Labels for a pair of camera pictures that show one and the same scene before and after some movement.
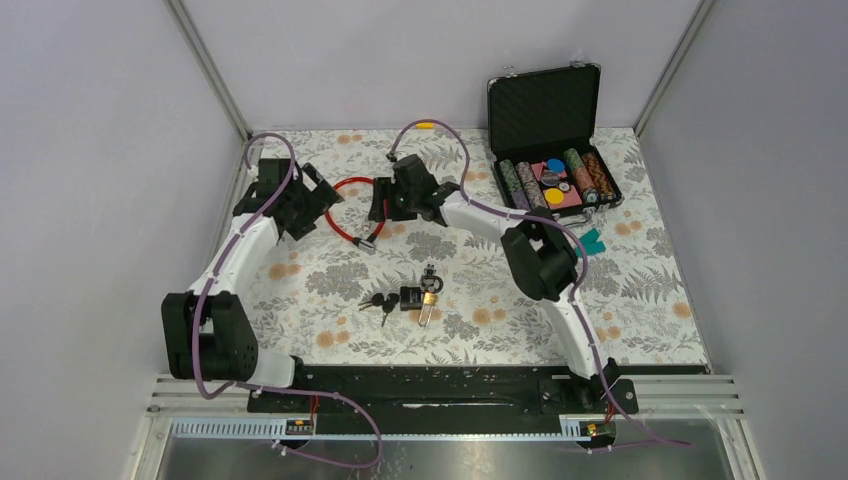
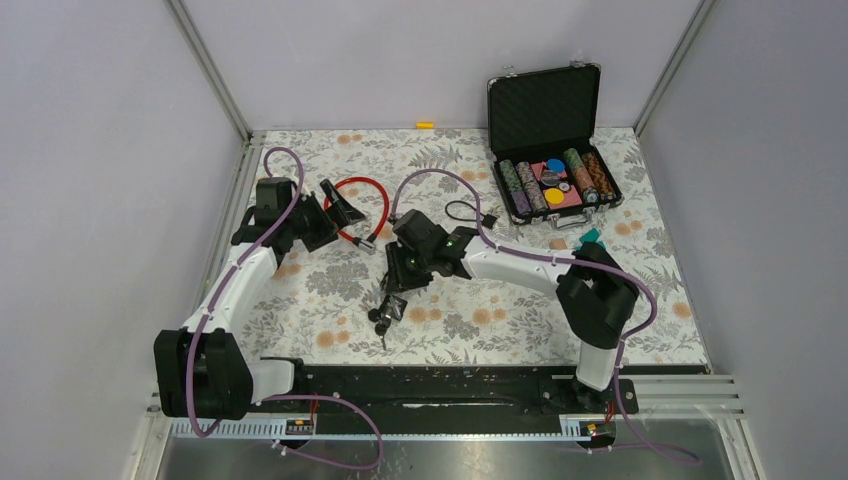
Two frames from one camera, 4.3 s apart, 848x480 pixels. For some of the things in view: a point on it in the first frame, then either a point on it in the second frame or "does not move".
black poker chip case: [542, 125] does not move
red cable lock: [363, 245] does not move
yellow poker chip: [554, 195] does not move
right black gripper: [385, 188] to [399, 279]
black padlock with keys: [410, 298] to [391, 308]
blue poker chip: [555, 165] does not move
